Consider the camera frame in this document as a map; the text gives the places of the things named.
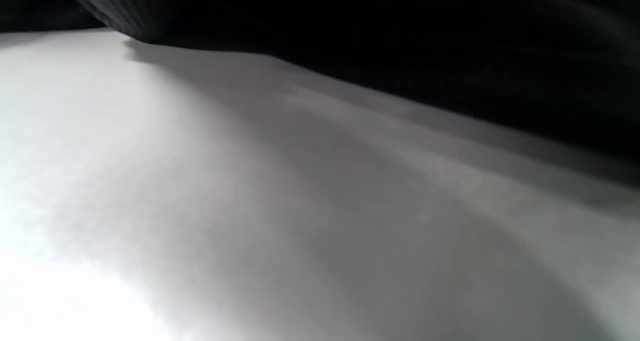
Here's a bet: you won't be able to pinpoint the person's right hand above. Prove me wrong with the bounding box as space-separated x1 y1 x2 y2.
65 0 241 48

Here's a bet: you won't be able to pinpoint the black trousers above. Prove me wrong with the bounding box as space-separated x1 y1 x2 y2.
0 0 640 188

